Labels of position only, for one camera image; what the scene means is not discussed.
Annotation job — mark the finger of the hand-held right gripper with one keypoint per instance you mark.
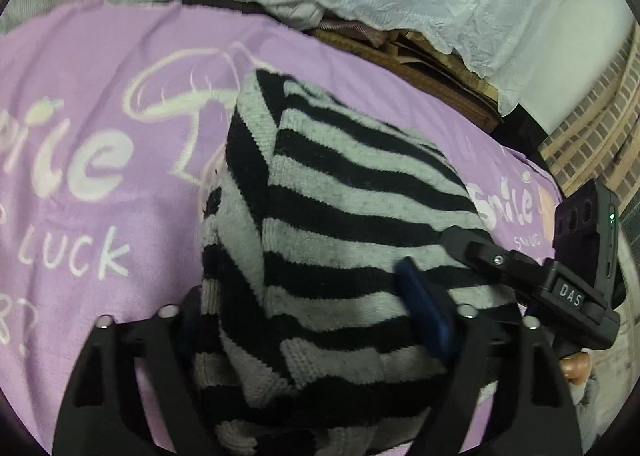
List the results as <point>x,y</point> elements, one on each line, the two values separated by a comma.
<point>495,261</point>

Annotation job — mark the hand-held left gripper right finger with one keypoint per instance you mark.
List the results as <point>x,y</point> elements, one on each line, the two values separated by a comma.
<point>425,306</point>

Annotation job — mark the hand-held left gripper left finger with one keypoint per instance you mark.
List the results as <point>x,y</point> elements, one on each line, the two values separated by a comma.
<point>185,331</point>

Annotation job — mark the black grey striped sweater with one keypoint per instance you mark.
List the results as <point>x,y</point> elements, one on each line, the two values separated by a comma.
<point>325,211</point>

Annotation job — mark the person's right hand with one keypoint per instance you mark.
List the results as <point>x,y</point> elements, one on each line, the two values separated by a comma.
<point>575,368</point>

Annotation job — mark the purple printed blanket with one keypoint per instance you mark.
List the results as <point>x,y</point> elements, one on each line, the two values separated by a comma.
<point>100,86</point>

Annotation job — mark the pink striped cloth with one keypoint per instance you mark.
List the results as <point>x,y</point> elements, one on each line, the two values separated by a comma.
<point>350,30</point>

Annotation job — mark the white pillow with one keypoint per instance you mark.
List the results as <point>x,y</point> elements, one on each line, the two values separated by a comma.
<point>300,14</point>

